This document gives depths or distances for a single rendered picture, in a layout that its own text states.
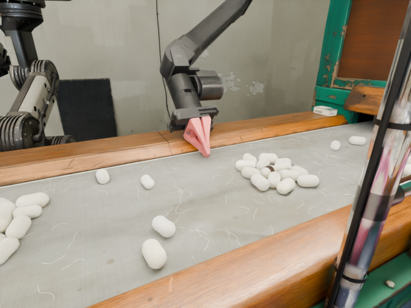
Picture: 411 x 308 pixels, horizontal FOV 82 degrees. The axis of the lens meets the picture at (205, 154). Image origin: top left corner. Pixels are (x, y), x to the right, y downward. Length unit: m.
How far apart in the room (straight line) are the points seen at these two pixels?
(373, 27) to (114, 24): 1.95
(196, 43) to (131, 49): 1.77
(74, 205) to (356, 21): 0.86
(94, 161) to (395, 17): 0.80
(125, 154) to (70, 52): 1.93
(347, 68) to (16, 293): 0.90
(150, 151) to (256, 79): 2.38
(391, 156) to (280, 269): 0.13
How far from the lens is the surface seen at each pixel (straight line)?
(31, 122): 0.78
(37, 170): 0.51
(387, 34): 0.86
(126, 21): 2.39
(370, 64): 0.87
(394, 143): 0.19
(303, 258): 0.26
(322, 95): 0.94
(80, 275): 0.29
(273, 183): 0.40
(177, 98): 0.54
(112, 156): 0.50
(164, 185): 0.41
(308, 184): 0.42
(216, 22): 0.73
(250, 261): 0.24
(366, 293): 0.33
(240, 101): 2.75
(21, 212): 0.39
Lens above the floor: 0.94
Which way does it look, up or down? 23 degrees down
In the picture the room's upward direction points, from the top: straight up
